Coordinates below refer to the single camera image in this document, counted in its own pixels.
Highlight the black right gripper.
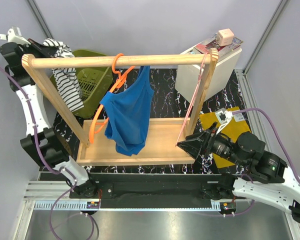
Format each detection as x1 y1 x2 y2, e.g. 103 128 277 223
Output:
175 121 246 167

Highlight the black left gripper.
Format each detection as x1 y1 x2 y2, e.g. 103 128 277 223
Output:
20 38 58 70

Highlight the striped white tank top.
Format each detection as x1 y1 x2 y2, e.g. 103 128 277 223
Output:
43 38 84 112

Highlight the blue tank top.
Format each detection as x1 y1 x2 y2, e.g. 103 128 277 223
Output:
100 66 154 157

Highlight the orange plastic hanger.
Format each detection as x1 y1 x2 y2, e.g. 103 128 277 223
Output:
88 53 135 144

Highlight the pink wire hanger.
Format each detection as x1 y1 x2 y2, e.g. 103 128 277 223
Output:
175 50 209 146

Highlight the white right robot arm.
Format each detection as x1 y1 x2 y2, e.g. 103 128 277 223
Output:
176 123 300 223

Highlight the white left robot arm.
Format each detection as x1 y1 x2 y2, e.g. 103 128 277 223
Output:
0 39 98 198

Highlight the wooden clothes rack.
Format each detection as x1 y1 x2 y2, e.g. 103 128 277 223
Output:
21 48 219 166

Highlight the yellow padded envelope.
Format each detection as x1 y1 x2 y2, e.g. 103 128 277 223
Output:
199 112 251 169

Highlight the green plastic basket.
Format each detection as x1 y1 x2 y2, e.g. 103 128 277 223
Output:
48 49 115 119

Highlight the white storage box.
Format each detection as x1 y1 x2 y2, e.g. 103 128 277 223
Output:
174 46 243 107

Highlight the stack of books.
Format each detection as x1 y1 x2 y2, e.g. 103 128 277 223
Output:
189 34 243 58

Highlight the beige cube power socket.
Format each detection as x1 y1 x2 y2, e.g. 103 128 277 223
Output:
216 28 235 47

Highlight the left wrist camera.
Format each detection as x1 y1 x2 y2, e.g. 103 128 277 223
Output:
7 26 30 45

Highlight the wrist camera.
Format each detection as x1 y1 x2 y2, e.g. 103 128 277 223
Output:
7 26 30 45
215 108 233 135

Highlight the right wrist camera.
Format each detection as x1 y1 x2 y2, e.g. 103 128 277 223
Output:
215 108 233 135

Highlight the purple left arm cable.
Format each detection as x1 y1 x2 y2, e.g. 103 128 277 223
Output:
0 33 78 191

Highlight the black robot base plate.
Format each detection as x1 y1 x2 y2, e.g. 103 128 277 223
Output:
69 172 237 210

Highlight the purple floor cable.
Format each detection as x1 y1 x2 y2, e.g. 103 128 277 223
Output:
48 191 100 240

